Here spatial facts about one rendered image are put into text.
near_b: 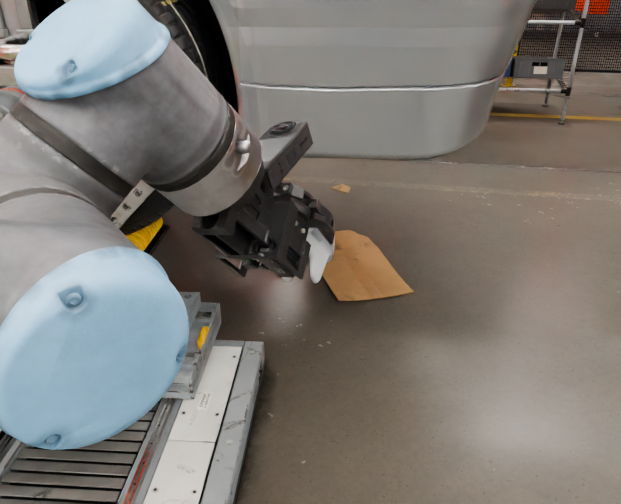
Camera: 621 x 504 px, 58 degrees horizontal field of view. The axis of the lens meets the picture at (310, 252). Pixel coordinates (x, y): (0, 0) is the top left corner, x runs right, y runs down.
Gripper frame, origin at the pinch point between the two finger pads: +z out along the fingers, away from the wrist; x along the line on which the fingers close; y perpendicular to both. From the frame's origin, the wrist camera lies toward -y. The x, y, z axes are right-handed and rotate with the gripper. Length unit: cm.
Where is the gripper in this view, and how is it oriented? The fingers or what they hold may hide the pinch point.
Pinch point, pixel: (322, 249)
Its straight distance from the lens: 64.4
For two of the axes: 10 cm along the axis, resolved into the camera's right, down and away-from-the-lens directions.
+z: 4.3, 4.2, 8.0
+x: 8.8, 0.1, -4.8
